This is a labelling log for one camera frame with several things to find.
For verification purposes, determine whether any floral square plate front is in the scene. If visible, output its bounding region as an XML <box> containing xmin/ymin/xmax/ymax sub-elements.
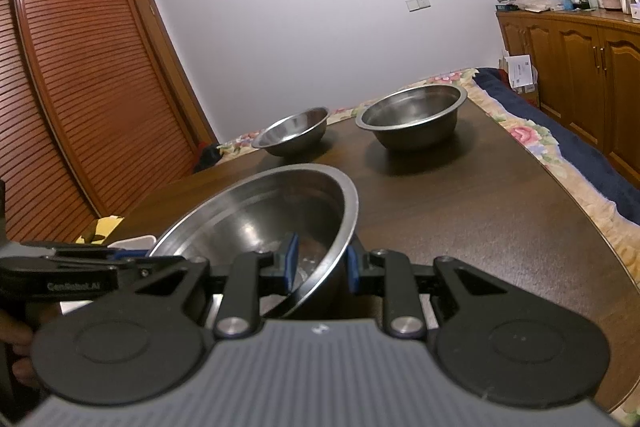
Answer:
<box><xmin>60</xmin><ymin>235</ymin><xmax>157</xmax><ymax>314</ymax></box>

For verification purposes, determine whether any large stainless steel bowl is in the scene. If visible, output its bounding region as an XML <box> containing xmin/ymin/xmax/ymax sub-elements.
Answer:
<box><xmin>150</xmin><ymin>164</ymin><xmax>359</xmax><ymax>319</ymax></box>

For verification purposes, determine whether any medium steel bowl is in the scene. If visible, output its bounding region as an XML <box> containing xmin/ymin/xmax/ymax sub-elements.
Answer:
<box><xmin>356</xmin><ymin>83</ymin><xmax>468</xmax><ymax>150</ymax></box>

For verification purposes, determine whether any small steel bowl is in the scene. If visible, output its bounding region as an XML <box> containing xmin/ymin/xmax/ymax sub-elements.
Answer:
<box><xmin>252</xmin><ymin>107</ymin><xmax>330</xmax><ymax>157</ymax></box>

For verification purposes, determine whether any person's left hand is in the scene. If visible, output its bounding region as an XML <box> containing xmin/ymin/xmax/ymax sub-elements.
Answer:
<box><xmin>0</xmin><ymin>312</ymin><xmax>40</xmax><ymax>389</ymax></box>

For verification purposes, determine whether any wooden louvered wardrobe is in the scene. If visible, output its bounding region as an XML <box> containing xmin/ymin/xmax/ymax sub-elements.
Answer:
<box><xmin>1</xmin><ymin>0</ymin><xmax>216</xmax><ymax>241</ymax></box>

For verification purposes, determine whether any white paper box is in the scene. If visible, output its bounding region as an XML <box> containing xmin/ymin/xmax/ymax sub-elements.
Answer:
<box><xmin>506</xmin><ymin>54</ymin><xmax>535</xmax><ymax>90</ymax></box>

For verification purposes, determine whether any wooden sideboard cabinet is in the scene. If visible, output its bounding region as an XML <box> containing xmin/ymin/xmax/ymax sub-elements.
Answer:
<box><xmin>496</xmin><ymin>10</ymin><xmax>640</xmax><ymax>185</ymax></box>

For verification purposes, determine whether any white wall switch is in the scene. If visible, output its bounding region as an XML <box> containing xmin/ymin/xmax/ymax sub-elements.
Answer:
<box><xmin>406</xmin><ymin>0</ymin><xmax>432</xmax><ymax>12</ymax></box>

